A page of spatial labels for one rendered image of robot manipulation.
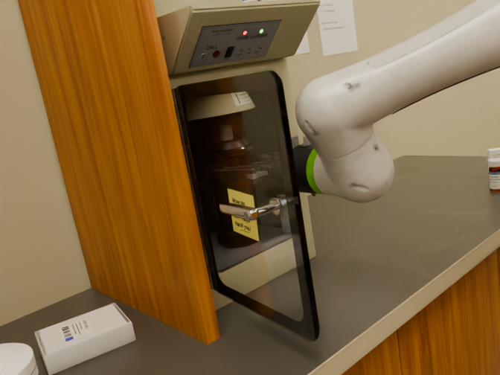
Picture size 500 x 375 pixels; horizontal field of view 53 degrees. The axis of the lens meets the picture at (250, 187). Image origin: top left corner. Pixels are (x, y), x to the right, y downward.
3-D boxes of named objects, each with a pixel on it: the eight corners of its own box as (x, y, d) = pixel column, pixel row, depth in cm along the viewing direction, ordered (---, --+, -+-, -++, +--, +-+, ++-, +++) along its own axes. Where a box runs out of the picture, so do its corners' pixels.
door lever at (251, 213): (247, 207, 80) (244, 191, 79) (283, 215, 72) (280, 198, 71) (218, 216, 77) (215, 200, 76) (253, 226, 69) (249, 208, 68)
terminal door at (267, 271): (217, 289, 99) (177, 85, 90) (321, 344, 74) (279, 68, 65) (214, 291, 99) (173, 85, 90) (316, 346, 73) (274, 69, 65)
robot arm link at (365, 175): (385, 219, 82) (414, 173, 87) (356, 161, 76) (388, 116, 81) (321, 211, 93) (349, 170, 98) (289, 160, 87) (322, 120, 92)
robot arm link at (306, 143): (310, 204, 91) (342, 190, 97) (301, 140, 88) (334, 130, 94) (286, 202, 96) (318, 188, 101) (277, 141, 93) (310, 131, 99)
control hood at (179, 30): (164, 76, 90) (152, 18, 88) (287, 56, 111) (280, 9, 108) (201, 68, 82) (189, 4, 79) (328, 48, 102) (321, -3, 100)
